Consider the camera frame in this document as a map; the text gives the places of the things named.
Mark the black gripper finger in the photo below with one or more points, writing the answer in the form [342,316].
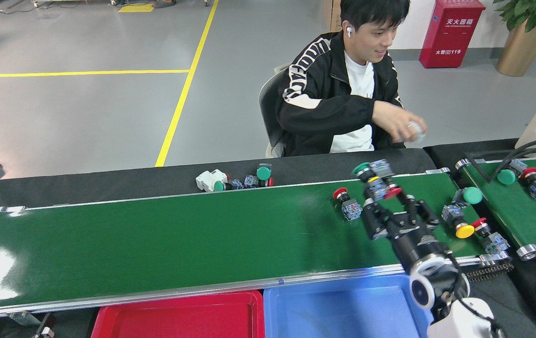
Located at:
[47,332]

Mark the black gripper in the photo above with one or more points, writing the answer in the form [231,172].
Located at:
[418,249]

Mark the yellow push button switch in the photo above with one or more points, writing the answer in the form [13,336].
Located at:
[464,230]

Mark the white circuit breaker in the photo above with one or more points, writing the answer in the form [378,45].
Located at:
[419,131]
[209,180]

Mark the blue plastic tray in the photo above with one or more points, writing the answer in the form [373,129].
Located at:
[343,310]

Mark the green feeder conveyor belt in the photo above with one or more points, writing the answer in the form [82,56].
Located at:
[531,220]

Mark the red plastic tray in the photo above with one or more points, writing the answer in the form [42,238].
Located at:
[178,319]

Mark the long green conveyor belt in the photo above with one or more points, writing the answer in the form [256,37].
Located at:
[155,234]

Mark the person's right hand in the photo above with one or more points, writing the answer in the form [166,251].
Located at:
[397,119]

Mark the person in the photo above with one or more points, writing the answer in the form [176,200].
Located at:
[324,103]

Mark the grey chair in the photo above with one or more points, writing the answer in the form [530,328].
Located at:
[268,103]

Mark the red fire extinguisher box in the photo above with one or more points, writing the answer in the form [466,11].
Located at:
[451,37]

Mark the gold plant pot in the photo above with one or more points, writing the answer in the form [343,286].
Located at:
[521,51]

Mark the brown cardboard box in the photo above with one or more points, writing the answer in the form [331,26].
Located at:
[333,14]

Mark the green leafy plant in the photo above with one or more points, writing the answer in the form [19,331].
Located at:
[535,11]

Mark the grey shoe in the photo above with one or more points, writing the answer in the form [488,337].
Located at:
[163,3]

